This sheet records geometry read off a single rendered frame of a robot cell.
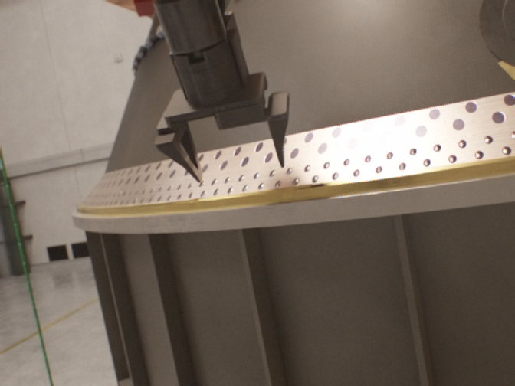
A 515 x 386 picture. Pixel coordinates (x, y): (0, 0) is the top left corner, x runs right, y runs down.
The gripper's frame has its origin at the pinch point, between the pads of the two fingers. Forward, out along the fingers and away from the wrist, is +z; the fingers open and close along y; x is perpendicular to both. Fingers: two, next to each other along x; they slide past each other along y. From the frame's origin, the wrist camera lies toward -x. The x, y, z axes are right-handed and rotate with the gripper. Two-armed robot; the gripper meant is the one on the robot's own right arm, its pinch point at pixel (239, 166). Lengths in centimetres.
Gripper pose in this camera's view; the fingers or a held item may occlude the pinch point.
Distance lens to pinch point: 56.5
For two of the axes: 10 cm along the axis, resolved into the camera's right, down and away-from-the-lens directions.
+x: -0.6, 5.8, -8.1
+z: 2.5, 8.0, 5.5
